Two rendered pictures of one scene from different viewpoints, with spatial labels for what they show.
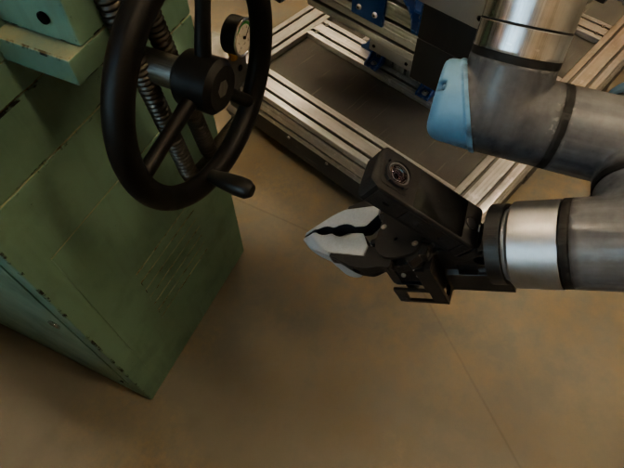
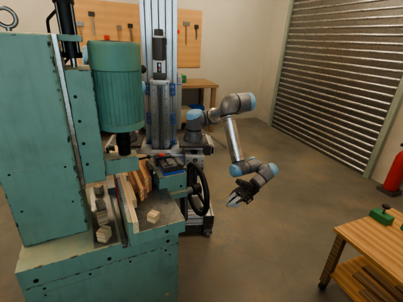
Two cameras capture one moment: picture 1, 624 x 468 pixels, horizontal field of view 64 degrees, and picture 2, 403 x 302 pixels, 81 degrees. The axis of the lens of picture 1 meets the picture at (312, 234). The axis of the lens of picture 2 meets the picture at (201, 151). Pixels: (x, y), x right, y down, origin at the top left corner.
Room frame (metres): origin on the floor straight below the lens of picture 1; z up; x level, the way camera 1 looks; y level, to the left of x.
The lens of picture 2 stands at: (-0.25, 0.91, 1.53)
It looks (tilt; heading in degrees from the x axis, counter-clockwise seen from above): 25 degrees down; 309
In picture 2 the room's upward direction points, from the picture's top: 3 degrees clockwise
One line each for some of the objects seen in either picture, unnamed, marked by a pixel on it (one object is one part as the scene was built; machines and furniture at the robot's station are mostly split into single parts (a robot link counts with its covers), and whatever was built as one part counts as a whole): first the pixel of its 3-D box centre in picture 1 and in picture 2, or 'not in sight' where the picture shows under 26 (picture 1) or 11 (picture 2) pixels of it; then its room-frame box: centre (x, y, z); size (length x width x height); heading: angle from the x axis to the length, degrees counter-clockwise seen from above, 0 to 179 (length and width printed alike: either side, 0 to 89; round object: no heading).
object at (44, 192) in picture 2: not in sight; (38, 143); (0.68, 0.69, 1.16); 0.22 x 0.22 x 0.72; 65
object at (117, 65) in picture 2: not in sight; (118, 86); (0.56, 0.43, 1.35); 0.18 x 0.18 x 0.31
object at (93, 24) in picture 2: not in sight; (143, 37); (3.19, -1.67, 1.50); 2.00 x 0.04 x 0.90; 62
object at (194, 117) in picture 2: not in sight; (194, 118); (0.87, -0.36, 0.98); 0.13 x 0.12 x 0.14; 70
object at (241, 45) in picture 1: (236, 39); not in sight; (0.71, 0.13, 0.65); 0.06 x 0.04 x 0.08; 155
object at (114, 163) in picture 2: not in sight; (120, 163); (0.57, 0.44, 1.03); 0.14 x 0.07 x 0.09; 65
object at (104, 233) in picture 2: not in sight; (104, 233); (0.46, 0.61, 0.82); 0.04 x 0.04 x 0.05; 29
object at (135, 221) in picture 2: not in sight; (123, 183); (0.58, 0.44, 0.92); 0.60 x 0.02 x 0.05; 155
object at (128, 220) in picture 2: not in sight; (118, 183); (0.59, 0.46, 0.93); 0.60 x 0.02 x 0.06; 155
